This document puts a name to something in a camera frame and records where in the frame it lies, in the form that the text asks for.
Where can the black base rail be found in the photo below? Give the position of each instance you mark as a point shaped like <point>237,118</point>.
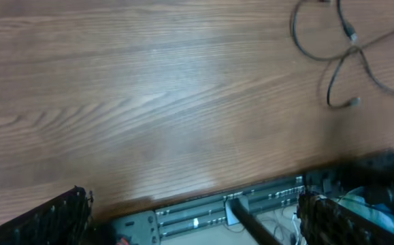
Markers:
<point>156,226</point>

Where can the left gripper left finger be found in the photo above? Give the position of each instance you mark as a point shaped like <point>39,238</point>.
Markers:
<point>61,220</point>

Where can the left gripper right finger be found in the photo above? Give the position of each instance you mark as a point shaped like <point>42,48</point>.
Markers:
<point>325,221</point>

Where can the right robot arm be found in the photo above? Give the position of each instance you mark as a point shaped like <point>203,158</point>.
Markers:
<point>371,176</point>

